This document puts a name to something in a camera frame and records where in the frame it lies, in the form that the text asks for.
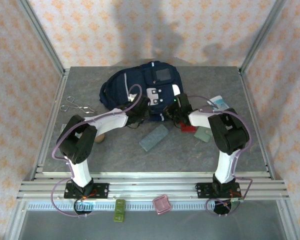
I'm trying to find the red wallet case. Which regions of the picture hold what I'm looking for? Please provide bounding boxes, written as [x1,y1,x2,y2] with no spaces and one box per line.
[178,121,197,133]

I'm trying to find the navy blue backpack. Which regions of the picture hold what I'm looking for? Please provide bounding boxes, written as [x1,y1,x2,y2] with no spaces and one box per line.
[99,61,185,123]

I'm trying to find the grey-blue pencil case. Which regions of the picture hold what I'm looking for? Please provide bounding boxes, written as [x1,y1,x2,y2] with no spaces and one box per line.
[139,124,170,153]

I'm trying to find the green snap wallet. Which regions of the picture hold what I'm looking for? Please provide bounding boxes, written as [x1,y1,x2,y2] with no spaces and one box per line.
[193,126,213,143]

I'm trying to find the white blue tube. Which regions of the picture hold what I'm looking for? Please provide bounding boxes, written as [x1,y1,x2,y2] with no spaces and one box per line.
[206,94,228,111]

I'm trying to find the pink square lid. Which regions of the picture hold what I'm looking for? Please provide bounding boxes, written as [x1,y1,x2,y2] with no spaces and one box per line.
[152,194,172,216]

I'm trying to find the green button block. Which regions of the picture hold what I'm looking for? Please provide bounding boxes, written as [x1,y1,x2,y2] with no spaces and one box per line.
[112,199,127,223]

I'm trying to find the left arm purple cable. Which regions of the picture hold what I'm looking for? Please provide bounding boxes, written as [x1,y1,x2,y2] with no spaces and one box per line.
[51,84,143,218]

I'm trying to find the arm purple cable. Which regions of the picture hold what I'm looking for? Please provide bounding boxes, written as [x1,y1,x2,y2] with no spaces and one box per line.
[51,84,143,218]
[187,94,253,218]

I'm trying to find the metal wire tongs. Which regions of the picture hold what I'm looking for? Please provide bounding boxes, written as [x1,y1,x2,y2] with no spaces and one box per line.
[60,96,96,115]

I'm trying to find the aluminium side rail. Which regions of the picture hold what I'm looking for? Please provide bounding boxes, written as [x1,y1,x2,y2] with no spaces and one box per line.
[238,67,278,180]
[22,67,71,182]

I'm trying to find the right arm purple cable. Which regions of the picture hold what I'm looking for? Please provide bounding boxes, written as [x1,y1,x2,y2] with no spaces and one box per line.
[187,94,253,218]

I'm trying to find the aluminium mounting rail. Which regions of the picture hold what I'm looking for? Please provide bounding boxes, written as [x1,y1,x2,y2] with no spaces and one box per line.
[16,171,290,201]

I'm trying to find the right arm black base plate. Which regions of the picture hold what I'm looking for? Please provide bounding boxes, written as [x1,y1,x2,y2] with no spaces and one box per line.
[195,182,242,200]

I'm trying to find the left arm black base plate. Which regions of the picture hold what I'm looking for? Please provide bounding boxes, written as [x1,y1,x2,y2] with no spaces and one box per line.
[64,183,110,200]

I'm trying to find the perforated cable duct strip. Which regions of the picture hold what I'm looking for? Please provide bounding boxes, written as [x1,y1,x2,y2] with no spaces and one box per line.
[27,201,217,211]

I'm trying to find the aluminium frame post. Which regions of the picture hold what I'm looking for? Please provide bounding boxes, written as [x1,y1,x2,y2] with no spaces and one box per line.
[239,0,288,73]
[16,0,67,76]

